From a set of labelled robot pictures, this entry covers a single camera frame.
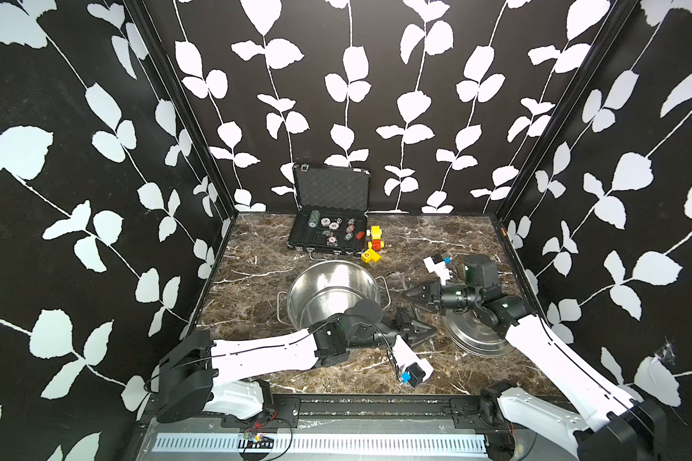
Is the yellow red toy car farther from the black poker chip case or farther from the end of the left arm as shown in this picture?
the end of the left arm

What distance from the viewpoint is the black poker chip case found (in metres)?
1.07

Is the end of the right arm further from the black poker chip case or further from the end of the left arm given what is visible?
the black poker chip case

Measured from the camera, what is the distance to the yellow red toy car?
110 cm

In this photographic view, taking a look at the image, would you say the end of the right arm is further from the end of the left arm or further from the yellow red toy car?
the yellow red toy car

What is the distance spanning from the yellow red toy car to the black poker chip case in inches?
1.4

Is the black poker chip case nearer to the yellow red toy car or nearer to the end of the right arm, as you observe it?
the yellow red toy car
